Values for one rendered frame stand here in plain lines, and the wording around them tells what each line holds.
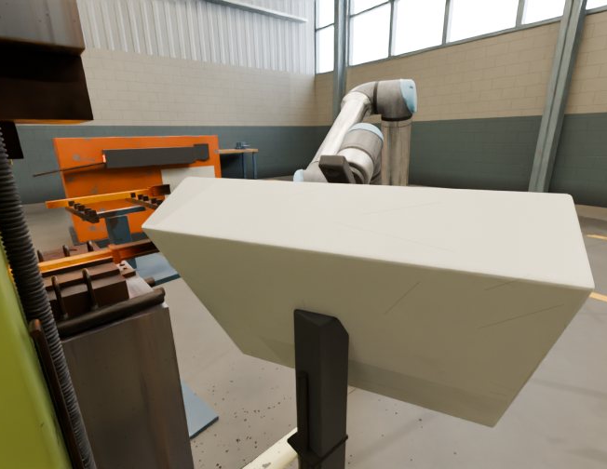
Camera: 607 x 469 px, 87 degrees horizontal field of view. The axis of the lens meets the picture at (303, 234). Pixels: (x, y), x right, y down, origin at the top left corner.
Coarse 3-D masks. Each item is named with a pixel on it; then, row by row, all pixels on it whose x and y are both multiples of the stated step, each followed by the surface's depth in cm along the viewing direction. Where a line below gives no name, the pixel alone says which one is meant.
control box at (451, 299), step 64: (192, 192) 32; (256, 192) 30; (320, 192) 28; (384, 192) 26; (448, 192) 24; (512, 192) 23; (192, 256) 31; (256, 256) 27; (320, 256) 23; (384, 256) 21; (448, 256) 20; (512, 256) 19; (576, 256) 18; (256, 320) 37; (384, 320) 27; (448, 320) 24; (512, 320) 21; (384, 384) 38; (448, 384) 32; (512, 384) 27
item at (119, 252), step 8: (144, 240) 75; (112, 248) 69; (120, 248) 70; (128, 248) 71; (136, 248) 73; (144, 248) 74; (152, 248) 75; (72, 256) 67; (80, 256) 67; (88, 256) 66; (96, 256) 67; (104, 256) 68; (112, 256) 69; (120, 256) 71; (128, 256) 72; (136, 256) 73; (40, 264) 63; (48, 264) 62; (56, 264) 63; (64, 264) 64
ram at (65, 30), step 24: (0, 0) 40; (24, 0) 41; (48, 0) 43; (72, 0) 44; (0, 24) 41; (24, 24) 42; (48, 24) 43; (72, 24) 45; (24, 48) 46; (48, 48) 46; (72, 48) 46
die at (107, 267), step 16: (48, 272) 61; (64, 272) 63; (80, 272) 63; (96, 272) 63; (112, 272) 64; (48, 288) 58; (64, 288) 59; (80, 288) 58; (96, 288) 59; (112, 288) 60; (64, 304) 56; (80, 304) 58
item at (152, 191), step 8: (160, 184) 140; (168, 184) 140; (128, 192) 129; (136, 192) 131; (144, 192) 133; (152, 192) 135; (160, 192) 139; (168, 192) 141; (56, 200) 114; (64, 200) 114; (80, 200) 118; (88, 200) 119; (96, 200) 121; (104, 200) 123; (48, 208) 111
